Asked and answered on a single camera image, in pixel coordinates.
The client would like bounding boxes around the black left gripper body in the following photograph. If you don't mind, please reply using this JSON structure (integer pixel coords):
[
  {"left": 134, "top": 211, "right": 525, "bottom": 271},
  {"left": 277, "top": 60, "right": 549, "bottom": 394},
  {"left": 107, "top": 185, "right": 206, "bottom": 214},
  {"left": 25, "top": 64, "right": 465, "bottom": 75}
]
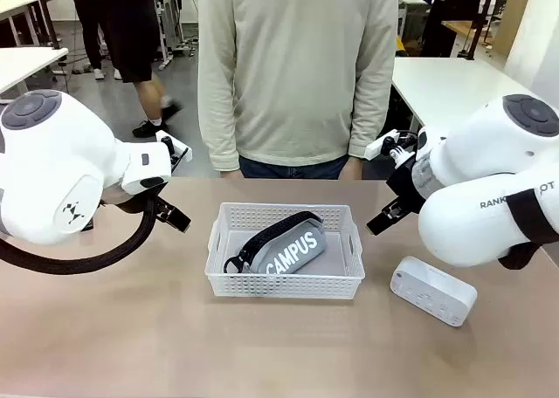
[{"left": 100, "top": 182, "right": 169, "bottom": 216}]

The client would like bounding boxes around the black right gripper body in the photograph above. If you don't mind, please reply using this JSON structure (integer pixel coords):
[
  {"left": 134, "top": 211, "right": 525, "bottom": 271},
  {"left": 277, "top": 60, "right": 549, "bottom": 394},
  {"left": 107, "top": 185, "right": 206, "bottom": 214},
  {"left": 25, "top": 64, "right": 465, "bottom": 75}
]
[{"left": 385, "top": 154, "right": 428, "bottom": 210}]

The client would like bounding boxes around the white rectangular power strip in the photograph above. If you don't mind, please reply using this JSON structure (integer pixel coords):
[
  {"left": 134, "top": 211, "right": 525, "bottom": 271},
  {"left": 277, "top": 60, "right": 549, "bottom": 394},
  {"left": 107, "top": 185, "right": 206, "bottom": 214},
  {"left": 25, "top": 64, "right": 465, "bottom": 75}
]
[{"left": 389, "top": 255, "right": 479, "bottom": 328}]

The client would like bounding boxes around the grey CAMPUS pencil pouch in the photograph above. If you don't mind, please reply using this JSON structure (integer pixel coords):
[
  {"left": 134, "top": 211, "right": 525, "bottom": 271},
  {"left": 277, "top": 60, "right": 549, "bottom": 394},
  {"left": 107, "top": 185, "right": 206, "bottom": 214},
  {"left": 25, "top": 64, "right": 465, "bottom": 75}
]
[{"left": 223, "top": 210, "right": 326, "bottom": 277}]

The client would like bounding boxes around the person's left forearm beige sleeve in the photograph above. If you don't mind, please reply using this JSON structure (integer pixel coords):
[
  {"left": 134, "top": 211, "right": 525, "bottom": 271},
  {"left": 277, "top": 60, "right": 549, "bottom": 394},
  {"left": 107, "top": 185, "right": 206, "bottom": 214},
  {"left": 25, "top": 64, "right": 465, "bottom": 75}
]
[{"left": 348, "top": 57, "right": 397, "bottom": 161}]

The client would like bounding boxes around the person's right forearm beige sleeve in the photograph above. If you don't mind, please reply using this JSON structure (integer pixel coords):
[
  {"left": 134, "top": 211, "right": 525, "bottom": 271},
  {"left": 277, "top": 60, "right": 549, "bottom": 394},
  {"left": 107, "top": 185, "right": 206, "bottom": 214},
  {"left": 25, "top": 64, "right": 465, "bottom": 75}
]
[{"left": 197, "top": 57, "right": 242, "bottom": 173}]

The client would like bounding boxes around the white perforated plastic basket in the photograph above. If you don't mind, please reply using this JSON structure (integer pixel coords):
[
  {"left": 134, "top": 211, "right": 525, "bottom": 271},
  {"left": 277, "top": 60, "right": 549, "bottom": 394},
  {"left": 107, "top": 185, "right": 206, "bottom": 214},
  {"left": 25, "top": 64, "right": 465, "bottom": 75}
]
[{"left": 204, "top": 202, "right": 366, "bottom": 301}]

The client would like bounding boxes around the person's left hand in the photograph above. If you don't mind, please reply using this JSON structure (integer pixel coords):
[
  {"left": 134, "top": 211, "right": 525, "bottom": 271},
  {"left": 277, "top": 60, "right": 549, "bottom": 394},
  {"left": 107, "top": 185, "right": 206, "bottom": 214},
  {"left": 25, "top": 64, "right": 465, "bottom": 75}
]
[{"left": 341, "top": 157, "right": 364, "bottom": 181}]

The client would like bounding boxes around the large white table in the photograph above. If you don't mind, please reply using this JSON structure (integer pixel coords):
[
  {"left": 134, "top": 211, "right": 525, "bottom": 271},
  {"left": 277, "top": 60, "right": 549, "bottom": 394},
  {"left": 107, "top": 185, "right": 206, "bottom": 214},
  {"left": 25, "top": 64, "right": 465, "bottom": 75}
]
[{"left": 391, "top": 56, "right": 559, "bottom": 131}]

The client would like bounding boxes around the person in beige sweater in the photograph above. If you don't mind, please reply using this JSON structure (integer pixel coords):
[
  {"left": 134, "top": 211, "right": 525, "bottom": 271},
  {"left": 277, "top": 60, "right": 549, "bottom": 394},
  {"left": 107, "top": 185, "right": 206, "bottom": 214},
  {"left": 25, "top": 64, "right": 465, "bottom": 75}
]
[{"left": 197, "top": 0, "right": 400, "bottom": 181}]

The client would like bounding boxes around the wooden top background table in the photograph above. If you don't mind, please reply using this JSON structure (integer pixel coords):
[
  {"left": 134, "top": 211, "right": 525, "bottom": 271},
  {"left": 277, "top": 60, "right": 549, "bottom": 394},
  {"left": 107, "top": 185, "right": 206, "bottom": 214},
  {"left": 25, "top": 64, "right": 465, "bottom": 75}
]
[{"left": 440, "top": 17, "right": 513, "bottom": 59}]

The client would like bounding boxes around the bystander in black shorts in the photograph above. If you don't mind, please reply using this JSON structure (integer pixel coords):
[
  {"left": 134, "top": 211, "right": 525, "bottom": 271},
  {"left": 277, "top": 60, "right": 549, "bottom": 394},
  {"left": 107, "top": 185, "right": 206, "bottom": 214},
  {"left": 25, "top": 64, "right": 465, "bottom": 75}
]
[{"left": 93, "top": 0, "right": 185, "bottom": 140}]

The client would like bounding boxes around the white table grey leg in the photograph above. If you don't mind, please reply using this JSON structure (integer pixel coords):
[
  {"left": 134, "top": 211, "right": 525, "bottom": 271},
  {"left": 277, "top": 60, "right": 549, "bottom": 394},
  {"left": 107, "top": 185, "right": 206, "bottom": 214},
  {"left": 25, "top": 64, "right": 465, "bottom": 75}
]
[{"left": 0, "top": 46, "right": 71, "bottom": 103}]

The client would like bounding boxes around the bystander in dark clothes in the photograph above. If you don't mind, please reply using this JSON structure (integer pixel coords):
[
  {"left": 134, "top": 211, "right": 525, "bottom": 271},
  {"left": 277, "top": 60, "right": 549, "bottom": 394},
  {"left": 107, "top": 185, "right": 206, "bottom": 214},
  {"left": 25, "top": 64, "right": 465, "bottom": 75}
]
[{"left": 420, "top": 0, "right": 487, "bottom": 59}]

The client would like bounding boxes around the bystander in black trousers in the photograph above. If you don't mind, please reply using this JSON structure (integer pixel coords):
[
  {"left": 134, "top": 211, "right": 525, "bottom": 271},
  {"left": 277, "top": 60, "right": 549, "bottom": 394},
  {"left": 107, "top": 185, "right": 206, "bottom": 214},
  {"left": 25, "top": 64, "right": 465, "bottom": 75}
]
[{"left": 56, "top": 0, "right": 108, "bottom": 81}]

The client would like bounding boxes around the white framed equipment cart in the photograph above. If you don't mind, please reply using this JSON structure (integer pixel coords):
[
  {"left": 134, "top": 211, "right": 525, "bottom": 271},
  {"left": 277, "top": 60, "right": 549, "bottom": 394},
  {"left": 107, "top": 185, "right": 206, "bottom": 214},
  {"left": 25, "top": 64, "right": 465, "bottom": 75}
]
[{"left": 151, "top": 0, "right": 198, "bottom": 72}]

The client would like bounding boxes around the tall brown cardboard box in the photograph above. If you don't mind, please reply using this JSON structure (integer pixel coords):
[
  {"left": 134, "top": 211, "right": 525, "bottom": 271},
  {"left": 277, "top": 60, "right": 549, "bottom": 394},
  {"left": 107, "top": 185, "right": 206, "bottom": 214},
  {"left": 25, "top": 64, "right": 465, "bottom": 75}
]
[{"left": 493, "top": 0, "right": 532, "bottom": 59}]

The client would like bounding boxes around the black pole stand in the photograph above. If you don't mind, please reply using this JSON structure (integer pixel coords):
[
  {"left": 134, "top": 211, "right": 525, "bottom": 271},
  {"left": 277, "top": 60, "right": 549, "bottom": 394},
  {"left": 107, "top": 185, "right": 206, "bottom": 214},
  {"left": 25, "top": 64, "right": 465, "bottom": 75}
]
[{"left": 33, "top": 0, "right": 63, "bottom": 51}]

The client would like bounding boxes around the white background desk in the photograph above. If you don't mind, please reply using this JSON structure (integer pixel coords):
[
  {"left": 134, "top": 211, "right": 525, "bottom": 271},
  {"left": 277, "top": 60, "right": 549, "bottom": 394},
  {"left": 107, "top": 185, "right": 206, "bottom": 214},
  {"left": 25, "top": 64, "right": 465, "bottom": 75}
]
[{"left": 0, "top": 0, "right": 57, "bottom": 46}]

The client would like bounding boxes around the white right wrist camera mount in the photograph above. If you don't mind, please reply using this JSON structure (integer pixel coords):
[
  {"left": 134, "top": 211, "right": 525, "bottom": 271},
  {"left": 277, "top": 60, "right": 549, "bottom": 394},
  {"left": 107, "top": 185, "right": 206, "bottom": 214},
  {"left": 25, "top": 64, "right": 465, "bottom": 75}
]
[{"left": 363, "top": 127, "right": 421, "bottom": 168}]

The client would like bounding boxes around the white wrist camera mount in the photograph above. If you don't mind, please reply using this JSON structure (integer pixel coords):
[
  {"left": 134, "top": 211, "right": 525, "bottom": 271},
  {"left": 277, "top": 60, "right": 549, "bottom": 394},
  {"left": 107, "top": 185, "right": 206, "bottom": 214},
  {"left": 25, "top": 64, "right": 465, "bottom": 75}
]
[
  {"left": 363, "top": 127, "right": 421, "bottom": 168},
  {"left": 155, "top": 130, "right": 194, "bottom": 175}
]

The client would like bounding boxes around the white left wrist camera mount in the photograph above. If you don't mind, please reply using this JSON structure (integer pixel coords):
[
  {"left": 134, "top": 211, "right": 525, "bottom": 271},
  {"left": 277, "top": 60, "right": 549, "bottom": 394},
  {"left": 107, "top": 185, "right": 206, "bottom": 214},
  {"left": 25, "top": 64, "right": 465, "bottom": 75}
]
[{"left": 155, "top": 130, "right": 194, "bottom": 175}]

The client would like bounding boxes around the black sleeved left arm cable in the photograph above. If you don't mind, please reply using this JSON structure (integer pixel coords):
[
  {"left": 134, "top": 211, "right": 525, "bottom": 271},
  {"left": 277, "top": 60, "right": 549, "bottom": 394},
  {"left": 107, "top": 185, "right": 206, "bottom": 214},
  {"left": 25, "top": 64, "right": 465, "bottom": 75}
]
[{"left": 0, "top": 196, "right": 159, "bottom": 277}]

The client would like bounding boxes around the black sleeved arm cable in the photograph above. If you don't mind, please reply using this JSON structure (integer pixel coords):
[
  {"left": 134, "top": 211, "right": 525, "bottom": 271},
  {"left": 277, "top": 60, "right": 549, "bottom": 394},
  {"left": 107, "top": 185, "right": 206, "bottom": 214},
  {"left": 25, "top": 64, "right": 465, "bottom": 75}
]
[
  {"left": 497, "top": 188, "right": 559, "bottom": 271},
  {"left": 0, "top": 196, "right": 159, "bottom": 277}
]

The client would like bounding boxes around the black sleeved right arm cable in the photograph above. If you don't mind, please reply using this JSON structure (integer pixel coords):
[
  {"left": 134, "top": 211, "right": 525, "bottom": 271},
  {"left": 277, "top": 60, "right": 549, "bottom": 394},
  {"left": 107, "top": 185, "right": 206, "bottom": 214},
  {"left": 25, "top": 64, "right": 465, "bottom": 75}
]
[{"left": 497, "top": 188, "right": 559, "bottom": 271}]

